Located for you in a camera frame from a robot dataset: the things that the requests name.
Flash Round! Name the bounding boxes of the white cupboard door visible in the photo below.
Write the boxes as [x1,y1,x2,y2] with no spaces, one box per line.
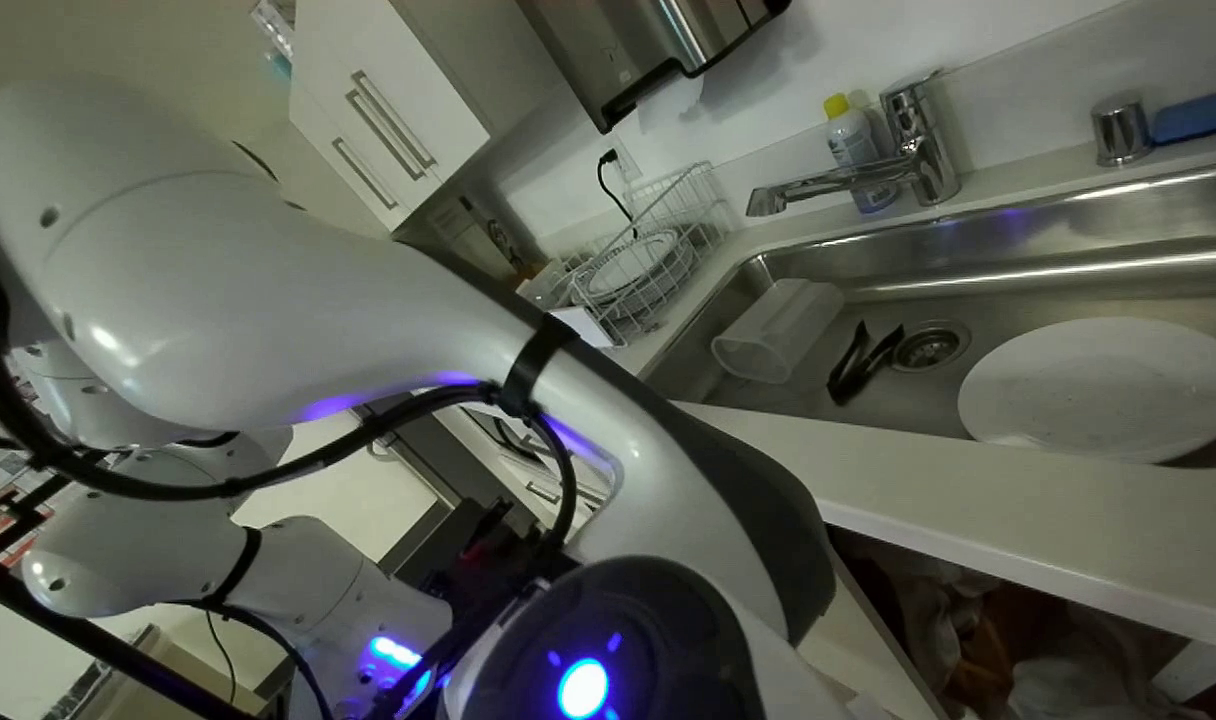
[799,554,951,720]

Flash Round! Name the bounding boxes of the plastic bags in cupboard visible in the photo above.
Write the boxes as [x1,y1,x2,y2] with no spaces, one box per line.
[884,563,1180,720]

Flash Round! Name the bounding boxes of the white plate in rack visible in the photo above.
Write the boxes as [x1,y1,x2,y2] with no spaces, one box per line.
[579,221,702,319]

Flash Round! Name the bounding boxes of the white drawer fronts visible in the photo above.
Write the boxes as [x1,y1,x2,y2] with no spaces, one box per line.
[458,404,624,518]

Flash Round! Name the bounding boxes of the clear plastic container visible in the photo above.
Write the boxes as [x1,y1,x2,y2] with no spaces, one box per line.
[708,276,848,387]

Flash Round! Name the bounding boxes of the stainless steel sink basin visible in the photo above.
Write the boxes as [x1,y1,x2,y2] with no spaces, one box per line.
[630,157,1216,472]

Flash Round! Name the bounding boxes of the black and red cart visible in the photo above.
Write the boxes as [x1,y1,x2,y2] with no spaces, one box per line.
[389,492,575,632]

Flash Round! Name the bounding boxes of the black tongs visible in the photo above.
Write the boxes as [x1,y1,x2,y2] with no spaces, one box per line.
[826,316,914,408]

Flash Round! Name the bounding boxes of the metal sink drain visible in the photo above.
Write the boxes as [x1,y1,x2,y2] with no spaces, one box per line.
[891,324,973,372]

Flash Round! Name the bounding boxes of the steel paper towel dispenser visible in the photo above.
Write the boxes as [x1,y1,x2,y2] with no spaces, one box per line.
[518,0,795,136]

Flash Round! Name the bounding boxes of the yellow capped soap bottle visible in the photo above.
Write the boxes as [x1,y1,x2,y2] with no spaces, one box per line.
[819,89,888,172]

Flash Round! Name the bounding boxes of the chrome sink faucet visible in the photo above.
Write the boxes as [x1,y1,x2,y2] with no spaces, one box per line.
[743,66,970,221]

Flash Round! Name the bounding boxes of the large white plate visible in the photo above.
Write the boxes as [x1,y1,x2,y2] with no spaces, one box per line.
[956,310,1216,469]

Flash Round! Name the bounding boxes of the black stand pole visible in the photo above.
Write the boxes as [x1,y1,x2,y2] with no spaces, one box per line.
[0,547,258,720]

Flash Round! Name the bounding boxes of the blue sponge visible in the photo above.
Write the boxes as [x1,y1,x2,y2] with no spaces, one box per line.
[1144,79,1216,148]

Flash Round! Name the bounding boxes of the wire dish rack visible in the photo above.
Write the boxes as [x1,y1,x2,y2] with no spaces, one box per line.
[566,157,742,344]

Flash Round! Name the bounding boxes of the black wall power cable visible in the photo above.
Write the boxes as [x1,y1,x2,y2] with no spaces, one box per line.
[595,139,646,234]

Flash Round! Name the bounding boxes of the short metal cabinet handle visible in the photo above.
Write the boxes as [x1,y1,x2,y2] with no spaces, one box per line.
[328,132,407,217]

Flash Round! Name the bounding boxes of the long metal cabinet handle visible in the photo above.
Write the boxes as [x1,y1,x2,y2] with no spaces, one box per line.
[350,66,441,179]

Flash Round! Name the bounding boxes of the white wall cabinet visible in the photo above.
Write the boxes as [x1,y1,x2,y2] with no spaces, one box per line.
[286,0,562,240]

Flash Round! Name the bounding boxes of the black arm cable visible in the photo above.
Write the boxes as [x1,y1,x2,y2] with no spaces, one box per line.
[0,234,583,551]

